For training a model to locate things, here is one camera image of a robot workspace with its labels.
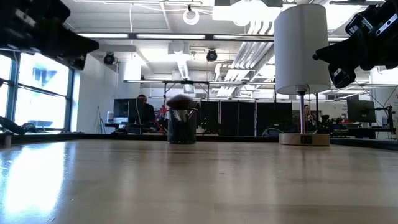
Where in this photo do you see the white shade table lamp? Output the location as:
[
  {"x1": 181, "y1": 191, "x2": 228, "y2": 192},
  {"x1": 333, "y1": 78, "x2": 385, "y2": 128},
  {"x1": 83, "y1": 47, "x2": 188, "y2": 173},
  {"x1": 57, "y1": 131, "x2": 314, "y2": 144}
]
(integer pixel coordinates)
[{"x1": 273, "y1": 3, "x2": 332, "y2": 147}]

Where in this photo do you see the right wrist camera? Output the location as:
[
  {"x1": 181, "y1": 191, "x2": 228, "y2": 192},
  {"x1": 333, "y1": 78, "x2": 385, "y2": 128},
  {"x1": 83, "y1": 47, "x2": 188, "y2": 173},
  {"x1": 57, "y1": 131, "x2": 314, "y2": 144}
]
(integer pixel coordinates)
[{"x1": 371, "y1": 11, "x2": 398, "y2": 37}]

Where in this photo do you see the white coiled cable ring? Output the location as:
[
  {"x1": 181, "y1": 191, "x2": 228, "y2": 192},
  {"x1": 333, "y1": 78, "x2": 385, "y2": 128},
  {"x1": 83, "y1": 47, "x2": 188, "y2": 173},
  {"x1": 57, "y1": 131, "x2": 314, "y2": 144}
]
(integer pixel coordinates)
[{"x1": 182, "y1": 8, "x2": 200, "y2": 26}]

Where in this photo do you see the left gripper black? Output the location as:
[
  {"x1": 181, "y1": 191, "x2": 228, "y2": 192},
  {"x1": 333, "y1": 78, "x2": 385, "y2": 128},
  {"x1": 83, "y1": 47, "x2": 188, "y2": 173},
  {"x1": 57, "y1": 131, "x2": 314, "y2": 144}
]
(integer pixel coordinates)
[{"x1": 0, "y1": 0, "x2": 100, "y2": 71}]

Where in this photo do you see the black curved object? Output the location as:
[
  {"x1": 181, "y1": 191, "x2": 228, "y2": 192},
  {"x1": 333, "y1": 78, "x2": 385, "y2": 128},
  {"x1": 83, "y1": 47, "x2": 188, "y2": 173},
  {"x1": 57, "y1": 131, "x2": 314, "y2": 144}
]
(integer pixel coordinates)
[{"x1": 0, "y1": 116, "x2": 39, "y2": 136}]

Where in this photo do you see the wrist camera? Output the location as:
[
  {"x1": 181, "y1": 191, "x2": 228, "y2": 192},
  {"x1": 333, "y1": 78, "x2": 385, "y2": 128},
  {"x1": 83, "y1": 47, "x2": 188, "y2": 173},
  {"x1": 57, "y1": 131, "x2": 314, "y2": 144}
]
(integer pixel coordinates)
[
  {"x1": 371, "y1": 11, "x2": 398, "y2": 37},
  {"x1": 11, "y1": 6, "x2": 38, "y2": 29}
]

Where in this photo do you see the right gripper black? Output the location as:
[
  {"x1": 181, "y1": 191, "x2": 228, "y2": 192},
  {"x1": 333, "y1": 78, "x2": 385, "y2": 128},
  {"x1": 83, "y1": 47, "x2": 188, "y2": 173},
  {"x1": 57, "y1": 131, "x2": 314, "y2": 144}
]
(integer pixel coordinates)
[{"x1": 312, "y1": 0, "x2": 398, "y2": 90}]

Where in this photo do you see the black aluminium table frame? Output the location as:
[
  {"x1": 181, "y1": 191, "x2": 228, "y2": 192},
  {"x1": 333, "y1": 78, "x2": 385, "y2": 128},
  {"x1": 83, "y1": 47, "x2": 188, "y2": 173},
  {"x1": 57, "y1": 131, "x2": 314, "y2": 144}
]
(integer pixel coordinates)
[{"x1": 0, "y1": 132, "x2": 398, "y2": 152}]

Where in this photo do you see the black computer monitor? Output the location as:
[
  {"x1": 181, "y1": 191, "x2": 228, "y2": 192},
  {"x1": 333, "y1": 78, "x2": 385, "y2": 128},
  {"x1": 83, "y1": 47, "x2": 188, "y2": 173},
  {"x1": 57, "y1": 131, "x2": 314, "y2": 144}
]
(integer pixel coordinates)
[
  {"x1": 113, "y1": 98, "x2": 139, "y2": 119},
  {"x1": 346, "y1": 94, "x2": 377, "y2": 124}
]

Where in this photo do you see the large fluffy powder brush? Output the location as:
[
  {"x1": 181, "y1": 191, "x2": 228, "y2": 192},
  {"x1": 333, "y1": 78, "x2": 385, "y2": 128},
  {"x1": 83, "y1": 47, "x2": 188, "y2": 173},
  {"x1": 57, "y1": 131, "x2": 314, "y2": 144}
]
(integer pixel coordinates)
[{"x1": 165, "y1": 94, "x2": 196, "y2": 110}]

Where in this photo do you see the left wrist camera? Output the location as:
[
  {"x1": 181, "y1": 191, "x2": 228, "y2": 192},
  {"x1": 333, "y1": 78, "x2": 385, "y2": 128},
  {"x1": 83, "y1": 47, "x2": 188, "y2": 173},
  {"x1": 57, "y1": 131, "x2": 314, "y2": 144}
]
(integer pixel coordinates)
[{"x1": 11, "y1": 6, "x2": 38, "y2": 29}]

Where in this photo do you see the person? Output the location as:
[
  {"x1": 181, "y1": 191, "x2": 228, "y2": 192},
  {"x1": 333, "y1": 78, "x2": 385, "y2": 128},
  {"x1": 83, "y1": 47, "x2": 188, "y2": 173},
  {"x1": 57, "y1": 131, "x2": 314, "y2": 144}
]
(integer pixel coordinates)
[
  {"x1": 302, "y1": 104, "x2": 315, "y2": 132},
  {"x1": 136, "y1": 93, "x2": 156, "y2": 129}
]

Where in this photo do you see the black partition panel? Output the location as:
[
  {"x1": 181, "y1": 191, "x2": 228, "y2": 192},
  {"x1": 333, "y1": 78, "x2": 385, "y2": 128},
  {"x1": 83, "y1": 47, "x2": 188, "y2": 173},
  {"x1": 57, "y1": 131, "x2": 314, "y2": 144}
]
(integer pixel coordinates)
[
  {"x1": 256, "y1": 101, "x2": 294, "y2": 135},
  {"x1": 198, "y1": 100, "x2": 220, "y2": 136},
  {"x1": 220, "y1": 101, "x2": 256, "y2": 136}
]

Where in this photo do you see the black mesh pen cup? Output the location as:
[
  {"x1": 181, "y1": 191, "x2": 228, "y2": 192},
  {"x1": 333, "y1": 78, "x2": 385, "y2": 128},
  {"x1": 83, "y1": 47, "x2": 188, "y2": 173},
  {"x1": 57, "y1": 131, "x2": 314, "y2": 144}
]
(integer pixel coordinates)
[{"x1": 167, "y1": 107, "x2": 199, "y2": 145}]

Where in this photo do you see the black office desk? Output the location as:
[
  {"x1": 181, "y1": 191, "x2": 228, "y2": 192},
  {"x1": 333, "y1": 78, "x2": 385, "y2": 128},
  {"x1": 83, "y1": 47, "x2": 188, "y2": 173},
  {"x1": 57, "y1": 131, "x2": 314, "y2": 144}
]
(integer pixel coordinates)
[{"x1": 329, "y1": 124, "x2": 397, "y2": 139}]

